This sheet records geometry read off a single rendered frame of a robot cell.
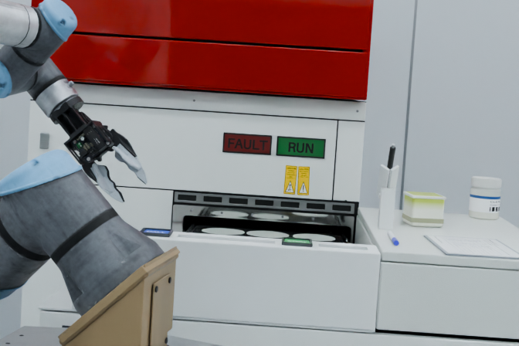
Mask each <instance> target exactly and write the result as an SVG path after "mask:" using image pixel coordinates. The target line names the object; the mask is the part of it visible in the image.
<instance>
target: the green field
mask: <svg viewBox="0 0 519 346"><path fill-rule="evenodd" d="M278 154H288V155H301V156H313V157H323V155H324V141H318V140H306V139H294V138H281V137H279V143H278Z"/></svg>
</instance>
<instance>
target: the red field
mask: <svg viewBox="0 0 519 346"><path fill-rule="evenodd" d="M224 151H242V152H254V153H266V154H269V153H270V137H259V136H247V135H234V134H226V135H225V147H224Z"/></svg>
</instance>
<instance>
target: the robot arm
mask: <svg viewBox="0 0 519 346"><path fill-rule="evenodd" d="M76 27H77V19H76V16H75V14H74V13H73V10H72V9H71V8H70V7H69V6H68V5H67V4H66V3H64V2H62V1H61V0H44V1H43V2H42V3H39V6H38V7H37V8H35V7H32V6H28V5H23V4H19V3H16V2H10V1H6V0H0V44H2V45H4V46H3V47H2V48H1V49H0V98H6V97H8V96H11V95H14V94H17V93H23V92H26V91H27V92H28V93H29V95H30V96H31V97H32V99H33V100H34V101H35V102H36V103H37V105H38V106H39V107H40V109H41V110H42V112H43V113H44V114H45V115H46V116H47V117H48V118H50V119H51V121H52V122H53V123H54V124H59V125H60V126H61V127H62V128H63V130H64V131H65V132H66V133H67V134H68V135H69V137H70V139H69V140H67V141H66V142H65V143H64V145H65V146H66V147H67V149H68V150H69V151H70V153H71V154H72V155H73V156H74V158H75V159H76V160H77V161H78V162H79V163H80V165H78V164H77V163H76V162H75V161H74V160H73V158H72V157H71V156H70V155H69V154H68V153H67V152H66V151H64V150H60V149H57V150H52V151H48V152H46V153H45V154H41V155H40V156H38V157H36V158H33V159H32V160H31V161H28V162H27V163H25V164H24V165H22V166H20V167H19V168H17V169H15V170H14V171H13V172H11V173H10V174H8V175H7V176H5V177H4V178H3V179H2V180H1V181H0V300H1V299H4V298H6V297H8V296H9V295H11V294H12V293H13V292H14V291H16V290H17V289H19V288H21V287H22V286H24V285H25V284H26V282H27V281H28V279H29V278H30V277H31V276H32V275H33V274H34V273H36V272H37V271H38V270H39V269H40V268H41V267H42V266H43V265H44V264H45V263H46V262H47V261H49V260H50V259H52V260H53V262H54V263H55V264H56V265H57V266H58V268H59V269H60V271H61V273H62V275H63V279H64V281H65V284H66V287H67V290H68V292H69V294H70V298H71V300H72V302H73V306H74V307H75V309H76V310H77V312H78V313H79V314H80V316H81V317H82V316H83V315H84V314H85V313H86V312H87V311H88V310H90V309H91V308H92V307H93V306H95V305H96V304H97V303H98V302H99V301H101V300H102V299H103V298H104V297H105V296H106V295H108V294H109V293H110V292H111V291H112V290H113V289H115V288H116V287H117V286H118V285H120V284H121V283H122V282H123V281H125V280H126V279H127V278H128V277H129V276H130V275H131V274H132V273H134V272H135V271H136V270H137V269H139V268H140V267H141V266H143V265H144V264H145V263H148V262H149V261H151V260H153V259H154V258H156V257H158V256H160V255H161V254H163V253H165V252H164V251H163V250H162V249H161V247H160V246H159V245H158V244H157V243H156V242H155V241H154V240H153V239H151V238H149V237H148V236H146V235H145V234H143V233H142V232H140V231H138V230H137V229H135V228H134V227H133V226H131V225H129V224H128V223H126V222H125V221H124V220H123V219H122V218H121V217H120V216H119V215H118V214H117V212H116V211H115V210H114V208H113V207H112V206H111V204H110V203H109V202H108V201H107V200H106V199H105V197H104V196H103V195H102V193H101V192H100V191H99V190H98V188H97V187H96V186H95V184H94V183H92V181H91V180H90V179H89V177H90V178H92V179H93V180H94V181H95V182H96V183H97V184H98V185H99V186H100V188H101V189H103V190H104V191H105V192H106V193H107V194H108V195H109V196H110V197H112V198H114V199H116V200H117V201H119V202H122V203H123V202H124V198H123V196H122V193H121V192H120V191H119V190H118V189H117V187H116V184H115V182H114V181H112V180H111V179H110V172H109V170H108V168H107V166H106V165H97V163H96V162H95V161H96V160H98V161H102V156H103V155H105V154H106V153H107V152H108V151H114V150H115V158H116V159H117V160H118V161H121V162H124V163H125V164H126V165H127V166H128V167H129V169H130V170H132V171H133V172H134V173H135V174H136V176H137V177H138V178H139V179H140V180H141V181H142V182H143V183H145V184H147V178H146V174H145V172H144V169H143V167H142V165H141V163H140V161H139V159H138V157H137V155H136V153H135V151H134V149H133V148H132V146H131V143H130V142H129V141H128V139H126V137H124V136H123V135H121V134H119V133H117V132H116V131H115V130H114V129H111V131H109V130H108V126H107V125H102V123H101V122H100V121H97V120H91V119H90V118H89V117H88V116H87V115H86V114H85V113H84V112H82V111H81V112H79V109H80V108H81V107H82V106H83V104H84V101H83V100H82V99H81V97H79V94H78V93H77V91H76V90H75V89H74V88H72V86H73V85H74V82H73V81H68V80H67V79H66V78H65V76H64V75H63V74H62V72H61V71H60V70H59V68H58V67H57V66H56V64H55V63H54V62H53V61H52V60H51V59H50V56H51V55H52V54H53V53H54V52H55V51H56V50H57V49H58V48H59V47H60V46H61V45H62V44H63V43H64V42H66V41H67V39H68V38H69V36H70V35H71V34H72V33H73V31H74V30H75V29H76ZM71 150H72V151H71ZM75 151H78V152H79V155H80V156H79V155H78V154H77V153H76V152H75ZM78 158H79V159H78ZM81 165H82V166H81ZM87 175H88V176H89V177H88V176H87Z"/></svg>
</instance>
